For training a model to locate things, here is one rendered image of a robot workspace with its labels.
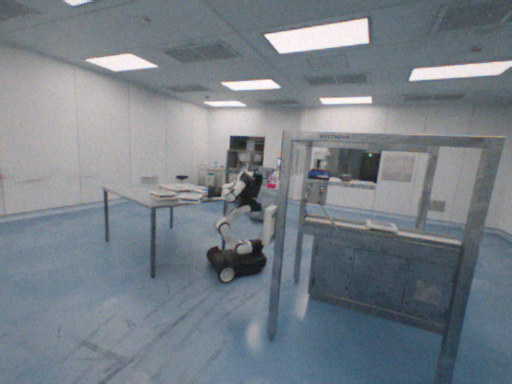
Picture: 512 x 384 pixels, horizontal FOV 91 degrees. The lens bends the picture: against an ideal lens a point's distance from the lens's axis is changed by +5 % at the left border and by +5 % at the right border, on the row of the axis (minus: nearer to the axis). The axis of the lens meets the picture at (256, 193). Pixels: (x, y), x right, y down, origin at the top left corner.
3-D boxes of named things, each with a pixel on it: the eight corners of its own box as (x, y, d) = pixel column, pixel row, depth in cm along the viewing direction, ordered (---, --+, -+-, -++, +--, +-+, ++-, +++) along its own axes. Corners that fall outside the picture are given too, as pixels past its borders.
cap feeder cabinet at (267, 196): (247, 220, 530) (250, 185, 518) (258, 214, 581) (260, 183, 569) (274, 225, 504) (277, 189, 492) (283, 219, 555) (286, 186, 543)
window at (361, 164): (324, 178, 727) (329, 138, 708) (324, 178, 729) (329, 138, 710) (376, 183, 670) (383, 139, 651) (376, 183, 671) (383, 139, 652)
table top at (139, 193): (101, 188, 354) (101, 186, 353) (172, 185, 435) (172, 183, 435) (151, 209, 256) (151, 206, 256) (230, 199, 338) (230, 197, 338)
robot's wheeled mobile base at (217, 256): (253, 255, 345) (254, 232, 340) (270, 272, 299) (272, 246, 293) (208, 260, 318) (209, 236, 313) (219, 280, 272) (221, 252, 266)
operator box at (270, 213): (261, 244, 172) (264, 208, 168) (269, 237, 188) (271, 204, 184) (269, 246, 170) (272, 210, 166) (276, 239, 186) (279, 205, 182)
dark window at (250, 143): (228, 167, 865) (230, 135, 847) (228, 167, 866) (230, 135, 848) (262, 171, 811) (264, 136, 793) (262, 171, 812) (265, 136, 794)
